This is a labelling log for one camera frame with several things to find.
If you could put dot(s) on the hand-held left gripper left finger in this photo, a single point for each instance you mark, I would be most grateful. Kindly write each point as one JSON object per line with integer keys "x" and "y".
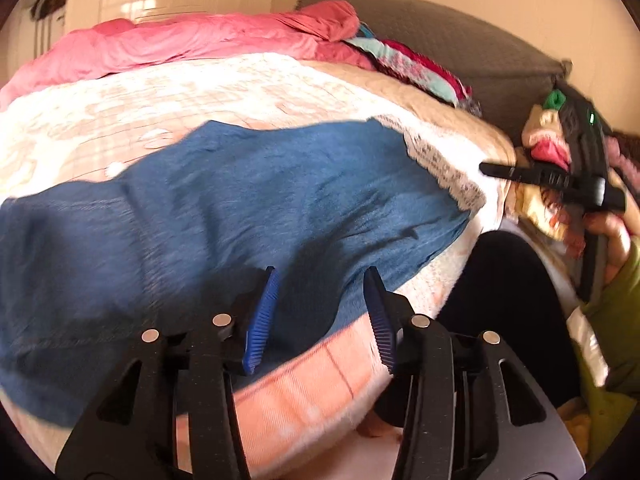
{"x": 260, "y": 320}

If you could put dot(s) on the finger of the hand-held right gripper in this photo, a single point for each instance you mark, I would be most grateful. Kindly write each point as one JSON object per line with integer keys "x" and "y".
{"x": 525, "y": 174}

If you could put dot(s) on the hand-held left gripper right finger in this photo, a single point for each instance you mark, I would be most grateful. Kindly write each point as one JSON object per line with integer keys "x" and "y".
{"x": 380, "y": 325}

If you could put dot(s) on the blue denim pants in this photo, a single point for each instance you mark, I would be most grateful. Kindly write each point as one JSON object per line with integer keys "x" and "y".
{"x": 225, "y": 210}

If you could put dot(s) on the person's right forearm green sleeve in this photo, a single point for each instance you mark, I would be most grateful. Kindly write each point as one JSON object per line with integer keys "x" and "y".
{"x": 622, "y": 320}

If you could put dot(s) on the person's right hand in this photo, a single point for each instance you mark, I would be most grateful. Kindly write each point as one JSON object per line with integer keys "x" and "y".
{"x": 612, "y": 240}

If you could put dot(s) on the colourful printed cloth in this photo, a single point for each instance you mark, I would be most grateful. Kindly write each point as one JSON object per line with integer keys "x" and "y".
{"x": 542, "y": 135}

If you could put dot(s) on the beige quilted bedspread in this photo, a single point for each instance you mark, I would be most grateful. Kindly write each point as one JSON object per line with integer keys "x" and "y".
{"x": 470, "y": 125}

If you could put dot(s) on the person's leg black trousers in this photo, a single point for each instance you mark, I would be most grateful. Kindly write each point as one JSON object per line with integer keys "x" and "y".
{"x": 500, "y": 310}

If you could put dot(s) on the grey padded headboard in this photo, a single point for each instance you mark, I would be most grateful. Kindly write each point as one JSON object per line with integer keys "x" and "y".
{"x": 475, "y": 55}

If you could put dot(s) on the striped colourful cloth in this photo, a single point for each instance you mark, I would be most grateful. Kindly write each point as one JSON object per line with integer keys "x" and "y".
{"x": 410, "y": 65}

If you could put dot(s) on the yellow cloth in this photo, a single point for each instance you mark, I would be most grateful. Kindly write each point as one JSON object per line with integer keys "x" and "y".
{"x": 575, "y": 420}

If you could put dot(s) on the person's green jacket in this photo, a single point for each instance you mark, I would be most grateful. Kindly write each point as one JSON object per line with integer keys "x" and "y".
{"x": 615, "y": 420}

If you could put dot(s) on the pink duvet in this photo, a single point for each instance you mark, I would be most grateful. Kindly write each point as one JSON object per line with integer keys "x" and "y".
{"x": 190, "y": 40}

